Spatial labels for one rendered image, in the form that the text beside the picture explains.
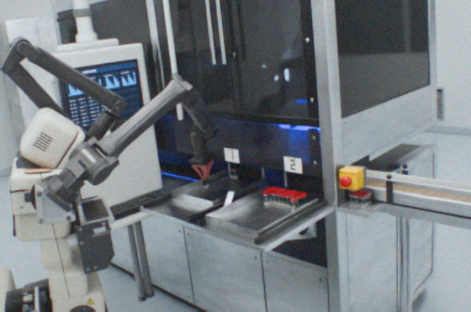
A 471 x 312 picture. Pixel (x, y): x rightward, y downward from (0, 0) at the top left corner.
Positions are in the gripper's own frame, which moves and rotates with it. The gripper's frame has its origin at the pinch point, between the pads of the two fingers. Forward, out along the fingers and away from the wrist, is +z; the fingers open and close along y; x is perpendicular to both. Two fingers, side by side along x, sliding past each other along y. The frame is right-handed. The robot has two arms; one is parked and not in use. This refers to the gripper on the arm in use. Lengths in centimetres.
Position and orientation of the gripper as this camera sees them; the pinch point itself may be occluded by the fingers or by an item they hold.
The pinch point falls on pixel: (204, 177)
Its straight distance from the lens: 196.9
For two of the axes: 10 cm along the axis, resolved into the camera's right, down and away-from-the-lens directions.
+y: 5.0, -3.1, 8.1
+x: -8.5, -0.2, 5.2
